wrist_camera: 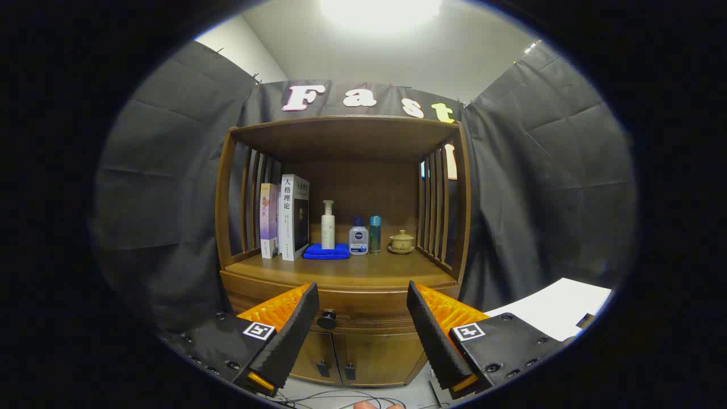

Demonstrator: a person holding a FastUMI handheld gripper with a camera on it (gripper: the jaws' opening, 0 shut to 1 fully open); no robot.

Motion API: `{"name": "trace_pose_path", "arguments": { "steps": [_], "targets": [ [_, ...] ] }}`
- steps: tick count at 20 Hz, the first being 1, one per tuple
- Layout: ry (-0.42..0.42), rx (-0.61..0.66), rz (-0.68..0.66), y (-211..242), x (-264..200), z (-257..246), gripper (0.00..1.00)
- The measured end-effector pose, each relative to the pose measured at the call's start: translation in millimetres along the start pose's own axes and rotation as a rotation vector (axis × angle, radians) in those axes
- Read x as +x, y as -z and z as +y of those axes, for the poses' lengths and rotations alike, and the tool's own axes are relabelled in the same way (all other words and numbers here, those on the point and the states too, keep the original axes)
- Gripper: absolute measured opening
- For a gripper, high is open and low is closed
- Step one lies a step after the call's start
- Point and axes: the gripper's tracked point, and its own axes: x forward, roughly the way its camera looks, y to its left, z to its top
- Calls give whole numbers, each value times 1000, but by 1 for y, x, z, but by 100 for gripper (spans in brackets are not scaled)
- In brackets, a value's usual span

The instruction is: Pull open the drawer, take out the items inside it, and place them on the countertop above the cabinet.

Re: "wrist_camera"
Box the black floor cables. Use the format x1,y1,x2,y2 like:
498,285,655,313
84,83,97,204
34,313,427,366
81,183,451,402
267,389,438,409

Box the white book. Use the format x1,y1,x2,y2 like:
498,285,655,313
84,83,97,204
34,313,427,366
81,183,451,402
279,174,311,262

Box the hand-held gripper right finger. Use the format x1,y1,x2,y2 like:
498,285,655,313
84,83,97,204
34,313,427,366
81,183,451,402
406,280,574,401

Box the wooden cabinet door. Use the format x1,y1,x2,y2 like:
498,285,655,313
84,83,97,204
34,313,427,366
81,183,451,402
333,332,427,388
293,329,341,386

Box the ceiling light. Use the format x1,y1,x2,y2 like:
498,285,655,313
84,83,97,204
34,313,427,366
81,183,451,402
319,0,444,32

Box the wooden countertop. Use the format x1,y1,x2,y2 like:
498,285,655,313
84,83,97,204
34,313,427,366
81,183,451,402
224,250,458,290

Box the brown wooden cabinet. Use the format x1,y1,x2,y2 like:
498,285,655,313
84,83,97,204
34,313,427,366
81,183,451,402
215,115,472,388

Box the blue folded cloth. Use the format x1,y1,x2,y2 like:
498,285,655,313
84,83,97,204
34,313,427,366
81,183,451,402
303,243,351,260

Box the purple book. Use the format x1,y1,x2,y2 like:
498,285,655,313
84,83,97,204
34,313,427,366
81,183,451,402
260,183,280,260

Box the brown wooden drawer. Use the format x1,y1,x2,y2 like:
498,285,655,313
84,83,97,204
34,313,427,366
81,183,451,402
223,272,461,336

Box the ceramic lidded teacup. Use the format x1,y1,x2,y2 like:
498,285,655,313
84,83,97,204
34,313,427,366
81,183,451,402
388,229,416,254

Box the white bottle blue cap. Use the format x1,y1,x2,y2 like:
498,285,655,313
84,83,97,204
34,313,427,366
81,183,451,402
348,216,370,256

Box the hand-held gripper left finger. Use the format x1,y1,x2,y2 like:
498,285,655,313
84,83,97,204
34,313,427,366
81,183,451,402
165,282,320,398

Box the black backdrop cloth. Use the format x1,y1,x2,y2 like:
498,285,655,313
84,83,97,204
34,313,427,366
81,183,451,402
94,40,638,336

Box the white pump bottle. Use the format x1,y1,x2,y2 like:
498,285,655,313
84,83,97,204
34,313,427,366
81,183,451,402
321,200,336,251

